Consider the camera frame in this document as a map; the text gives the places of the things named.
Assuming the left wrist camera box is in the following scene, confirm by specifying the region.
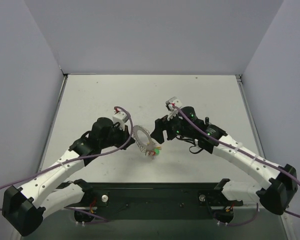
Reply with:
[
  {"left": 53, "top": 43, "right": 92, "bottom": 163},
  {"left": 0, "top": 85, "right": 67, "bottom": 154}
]
[{"left": 112, "top": 111, "right": 129, "bottom": 126}]

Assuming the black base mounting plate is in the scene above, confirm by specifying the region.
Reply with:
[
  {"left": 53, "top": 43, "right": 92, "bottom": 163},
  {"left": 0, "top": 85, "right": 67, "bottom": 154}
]
[{"left": 72, "top": 180, "right": 243, "bottom": 221}]

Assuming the green key tag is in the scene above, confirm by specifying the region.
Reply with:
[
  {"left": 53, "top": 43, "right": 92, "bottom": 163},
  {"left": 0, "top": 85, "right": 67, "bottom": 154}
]
[{"left": 153, "top": 149, "right": 160, "bottom": 156}]

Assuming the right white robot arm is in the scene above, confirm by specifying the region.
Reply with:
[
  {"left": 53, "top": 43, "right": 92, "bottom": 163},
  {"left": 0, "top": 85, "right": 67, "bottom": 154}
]
[{"left": 150, "top": 106, "right": 298, "bottom": 215}]

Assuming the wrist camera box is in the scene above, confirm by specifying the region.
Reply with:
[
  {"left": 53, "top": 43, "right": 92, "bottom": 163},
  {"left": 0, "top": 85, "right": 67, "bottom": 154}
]
[
  {"left": 112, "top": 111, "right": 129, "bottom": 126},
  {"left": 165, "top": 97, "right": 182, "bottom": 111}
]

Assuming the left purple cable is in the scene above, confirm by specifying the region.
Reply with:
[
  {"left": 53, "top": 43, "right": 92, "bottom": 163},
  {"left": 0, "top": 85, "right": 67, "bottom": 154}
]
[{"left": 0, "top": 106, "right": 135, "bottom": 225}]

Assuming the metal disc keyring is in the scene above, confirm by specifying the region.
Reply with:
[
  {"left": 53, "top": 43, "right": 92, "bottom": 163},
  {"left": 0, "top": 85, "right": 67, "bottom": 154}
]
[{"left": 132, "top": 125, "right": 156, "bottom": 156}]

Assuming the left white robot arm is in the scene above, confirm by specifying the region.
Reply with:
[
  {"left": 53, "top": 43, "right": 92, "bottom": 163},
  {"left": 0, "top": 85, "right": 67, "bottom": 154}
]
[{"left": 1, "top": 111, "right": 133, "bottom": 237}]

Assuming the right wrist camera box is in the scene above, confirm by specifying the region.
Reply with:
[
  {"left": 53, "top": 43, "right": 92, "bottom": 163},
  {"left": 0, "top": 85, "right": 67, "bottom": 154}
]
[{"left": 165, "top": 97, "right": 182, "bottom": 111}]

